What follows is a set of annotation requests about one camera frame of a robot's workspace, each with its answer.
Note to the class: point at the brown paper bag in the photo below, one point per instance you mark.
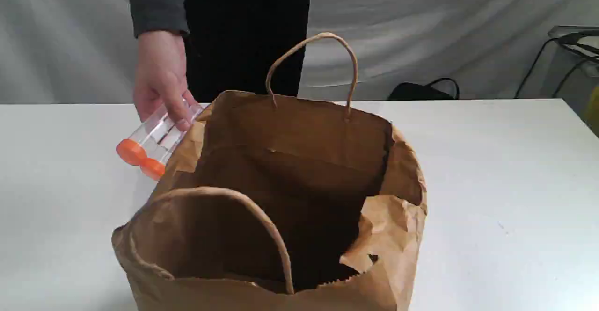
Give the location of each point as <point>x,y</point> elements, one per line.
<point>275,203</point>

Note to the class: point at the clear tube orange cap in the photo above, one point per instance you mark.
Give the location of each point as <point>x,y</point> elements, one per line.
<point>160,139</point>
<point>129,149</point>

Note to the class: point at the black bag on floor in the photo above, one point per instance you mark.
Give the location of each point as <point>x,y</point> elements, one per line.
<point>408,91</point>

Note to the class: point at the grey cabinet with cables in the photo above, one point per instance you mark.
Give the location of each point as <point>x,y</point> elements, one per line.
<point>571,73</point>

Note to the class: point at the person's right hand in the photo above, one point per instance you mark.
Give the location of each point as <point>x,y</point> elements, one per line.
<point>161,78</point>

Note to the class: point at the grey backdrop cloth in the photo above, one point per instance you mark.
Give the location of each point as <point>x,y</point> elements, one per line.
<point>83,51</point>

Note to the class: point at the person's black torso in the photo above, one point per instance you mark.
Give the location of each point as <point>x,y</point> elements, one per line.
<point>233,43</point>

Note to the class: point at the dark grey sleeved forearm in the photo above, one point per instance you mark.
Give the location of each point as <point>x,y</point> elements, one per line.
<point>158,15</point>

